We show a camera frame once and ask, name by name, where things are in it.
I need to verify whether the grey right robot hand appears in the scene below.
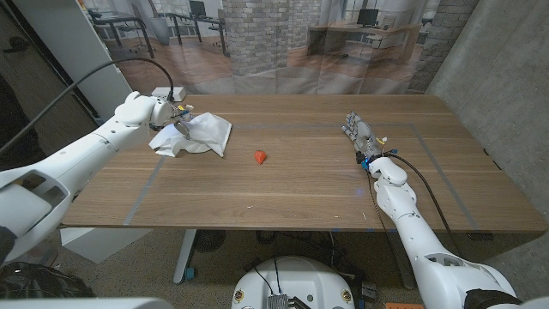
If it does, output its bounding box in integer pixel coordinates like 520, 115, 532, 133
341, 111, 383, 164

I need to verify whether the clear plastic bin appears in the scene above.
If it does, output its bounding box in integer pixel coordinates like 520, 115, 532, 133
21, 233, 61, 270

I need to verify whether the black bag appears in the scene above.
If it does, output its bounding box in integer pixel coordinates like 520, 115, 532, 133
0, 262, 96, 300

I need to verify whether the printed office backdrop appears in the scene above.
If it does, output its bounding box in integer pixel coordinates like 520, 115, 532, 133
81, 0, 480, 96

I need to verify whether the person in dark clothes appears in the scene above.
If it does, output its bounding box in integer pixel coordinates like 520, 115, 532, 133
0, 76, 48, 171

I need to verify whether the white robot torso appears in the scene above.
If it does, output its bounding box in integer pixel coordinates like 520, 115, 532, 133
231, 256, 356, 309

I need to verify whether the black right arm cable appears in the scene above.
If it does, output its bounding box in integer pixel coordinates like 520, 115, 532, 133
383, 150, 463, 258

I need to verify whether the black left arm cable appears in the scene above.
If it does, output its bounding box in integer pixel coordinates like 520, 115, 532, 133
0, 57, 175, 155

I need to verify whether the black door handle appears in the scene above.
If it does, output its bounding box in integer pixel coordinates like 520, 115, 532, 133
3, 36, 30, 55

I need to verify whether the white power strip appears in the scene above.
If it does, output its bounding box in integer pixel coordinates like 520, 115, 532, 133
151, 87, 187, 103

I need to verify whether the white table leg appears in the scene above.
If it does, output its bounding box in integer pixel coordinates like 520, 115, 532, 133
172, 229, 198, 285

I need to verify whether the white cabinet panel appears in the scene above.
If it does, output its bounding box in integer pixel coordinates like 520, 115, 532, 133
12, 0, 145, 134

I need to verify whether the black round grille object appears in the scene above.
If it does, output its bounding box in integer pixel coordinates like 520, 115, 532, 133
192, 229, 227, 253

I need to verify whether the white cloth towel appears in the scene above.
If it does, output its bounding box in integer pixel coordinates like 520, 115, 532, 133
148, 112, 233, 159

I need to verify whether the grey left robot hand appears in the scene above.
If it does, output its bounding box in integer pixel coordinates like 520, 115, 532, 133
171, 102, 196, 140

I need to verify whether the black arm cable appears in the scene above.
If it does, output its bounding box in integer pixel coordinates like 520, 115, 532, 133
0, 57, 175, 155
383, 150, 463, 258

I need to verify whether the white floor box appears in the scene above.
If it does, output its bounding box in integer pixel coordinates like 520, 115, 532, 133
59, 227, 154, 264

